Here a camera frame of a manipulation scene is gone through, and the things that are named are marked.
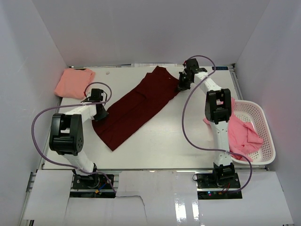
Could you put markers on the papers behind table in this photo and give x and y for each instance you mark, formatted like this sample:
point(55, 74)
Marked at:
point(153, 65)

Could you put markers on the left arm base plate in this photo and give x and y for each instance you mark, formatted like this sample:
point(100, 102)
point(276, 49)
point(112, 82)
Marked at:
point(92, 182)

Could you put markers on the pink t shirt in basket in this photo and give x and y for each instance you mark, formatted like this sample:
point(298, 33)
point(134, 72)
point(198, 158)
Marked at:
point(236, 136)

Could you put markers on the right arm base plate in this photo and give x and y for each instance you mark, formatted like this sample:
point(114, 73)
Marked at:
point(208, 181)

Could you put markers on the white perforated plastic basket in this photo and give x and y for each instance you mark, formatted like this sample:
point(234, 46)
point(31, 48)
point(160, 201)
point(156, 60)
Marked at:
point(251, 112)

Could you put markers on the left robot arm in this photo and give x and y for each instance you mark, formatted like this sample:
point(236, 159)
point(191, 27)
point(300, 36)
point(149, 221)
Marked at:
point(66, 135)

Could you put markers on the dark red t shirt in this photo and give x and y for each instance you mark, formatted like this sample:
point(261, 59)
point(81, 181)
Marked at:
point(136, 107)

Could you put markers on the folded salmon t shirt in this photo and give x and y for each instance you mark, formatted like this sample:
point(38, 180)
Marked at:
point(73, 83)

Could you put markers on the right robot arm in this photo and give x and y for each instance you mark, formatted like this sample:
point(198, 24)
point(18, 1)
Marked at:
point(218, 110)

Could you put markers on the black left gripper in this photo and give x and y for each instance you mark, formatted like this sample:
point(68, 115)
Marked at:
point(104, 113)

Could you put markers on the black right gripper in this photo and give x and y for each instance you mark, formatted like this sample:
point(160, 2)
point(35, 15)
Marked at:
point(181, 86)

